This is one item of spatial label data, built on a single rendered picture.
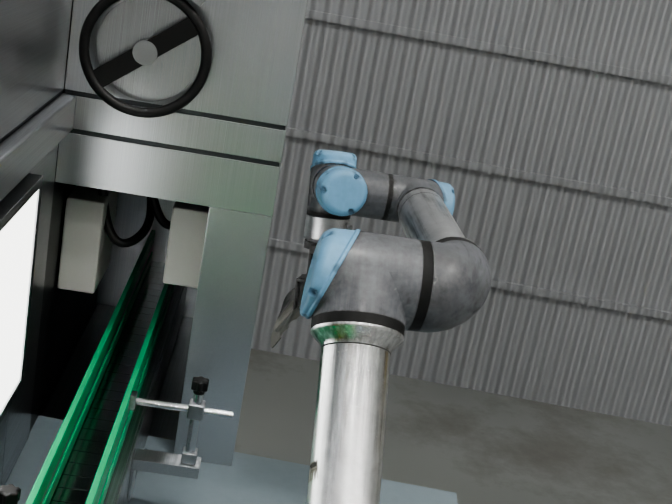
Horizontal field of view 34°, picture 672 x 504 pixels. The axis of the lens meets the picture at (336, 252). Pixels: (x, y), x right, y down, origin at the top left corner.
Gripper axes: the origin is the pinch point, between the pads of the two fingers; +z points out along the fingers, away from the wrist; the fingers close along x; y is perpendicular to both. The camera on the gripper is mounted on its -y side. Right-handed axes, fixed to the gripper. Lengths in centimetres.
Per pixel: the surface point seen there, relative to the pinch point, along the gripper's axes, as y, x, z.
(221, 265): -1.0, -18.3, -13.1
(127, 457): 20.8, -25.2, 16.3
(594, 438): -238, 79, 71
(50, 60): 23, -42, -45
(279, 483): -7.1, -4.8, 26.6
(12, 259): 44, -37, -17
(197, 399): 16.4, -15.9, 6.4
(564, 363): -258, 65, 48
